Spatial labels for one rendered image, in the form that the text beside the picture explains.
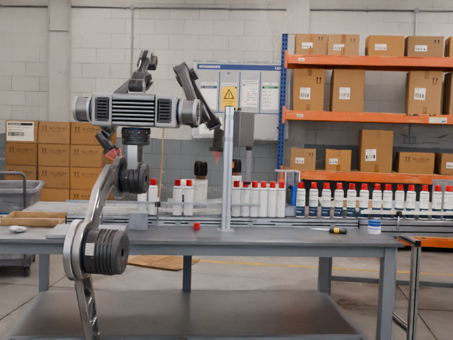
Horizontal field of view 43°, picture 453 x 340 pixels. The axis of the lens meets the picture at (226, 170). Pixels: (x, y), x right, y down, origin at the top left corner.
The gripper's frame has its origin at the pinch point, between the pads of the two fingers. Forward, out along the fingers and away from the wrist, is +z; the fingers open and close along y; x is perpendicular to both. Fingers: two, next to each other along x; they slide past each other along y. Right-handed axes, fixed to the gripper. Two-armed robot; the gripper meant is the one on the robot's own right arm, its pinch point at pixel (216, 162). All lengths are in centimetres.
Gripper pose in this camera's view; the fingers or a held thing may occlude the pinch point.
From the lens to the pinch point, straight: 339.2
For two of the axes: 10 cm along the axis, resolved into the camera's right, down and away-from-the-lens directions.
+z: -0.9, 9.9, 0.8
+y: -10.0, -0.8, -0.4
